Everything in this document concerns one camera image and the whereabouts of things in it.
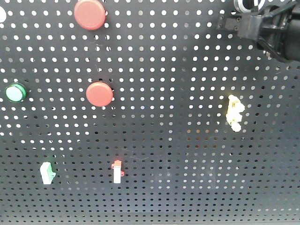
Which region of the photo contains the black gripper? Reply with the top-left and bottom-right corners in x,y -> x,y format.
217,0 -> 300,62

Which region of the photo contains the upper red push button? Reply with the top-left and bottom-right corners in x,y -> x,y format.
74,0 -> 106,30

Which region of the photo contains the red push button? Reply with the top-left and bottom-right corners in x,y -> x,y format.
86,82 -> 113,107
74,0 -> 106,30

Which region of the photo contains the lower red push button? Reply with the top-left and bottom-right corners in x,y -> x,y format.
86,82 -> 113,107

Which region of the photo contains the green illuminated push button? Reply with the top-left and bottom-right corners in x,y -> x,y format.
5,83 -> 27,102

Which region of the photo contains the silver rotary selector knob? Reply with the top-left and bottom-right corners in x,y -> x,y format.
233,0 -> 266,13

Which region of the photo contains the black perforated pegboard panel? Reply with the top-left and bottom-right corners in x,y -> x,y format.
0,0 -> 300,225

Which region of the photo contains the red white toggle switch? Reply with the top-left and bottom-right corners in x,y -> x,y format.
111,160 -> 125,184

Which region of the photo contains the green white toggle switch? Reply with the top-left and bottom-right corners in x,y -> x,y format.
40,162 -> 56,185

